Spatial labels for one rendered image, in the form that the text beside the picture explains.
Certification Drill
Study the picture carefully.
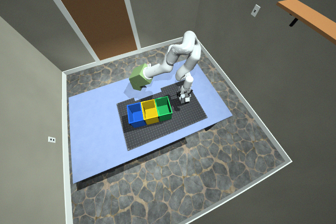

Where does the blue open-top bin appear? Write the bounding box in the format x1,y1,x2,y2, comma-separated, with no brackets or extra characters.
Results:
127,102,146,128

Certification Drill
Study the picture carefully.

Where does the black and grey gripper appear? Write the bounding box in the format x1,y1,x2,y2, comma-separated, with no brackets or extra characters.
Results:
177,86,193,97

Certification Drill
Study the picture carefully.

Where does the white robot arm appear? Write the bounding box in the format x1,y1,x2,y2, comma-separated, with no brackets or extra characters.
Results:
143,31,201,90

